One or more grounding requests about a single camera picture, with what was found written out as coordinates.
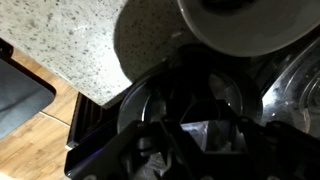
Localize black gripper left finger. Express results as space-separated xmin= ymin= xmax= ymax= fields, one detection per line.
xmin=64 ymin=119 xmax=203 ymax=180

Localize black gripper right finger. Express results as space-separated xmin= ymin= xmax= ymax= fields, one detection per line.
xmin=201 ymin=117 xmax=320 ymax=180

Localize black steel toaster oven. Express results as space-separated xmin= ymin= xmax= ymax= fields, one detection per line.
xmin=261 ymin=36 xmax=320 ymax=134

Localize gray floor mat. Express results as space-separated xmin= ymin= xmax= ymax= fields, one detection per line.
xmin=0 ymin=58 xmax=56 ymax=139

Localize white round plate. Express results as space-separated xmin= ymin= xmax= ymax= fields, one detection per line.
xmin=176 ymin=0 xmax=320 ymax=58

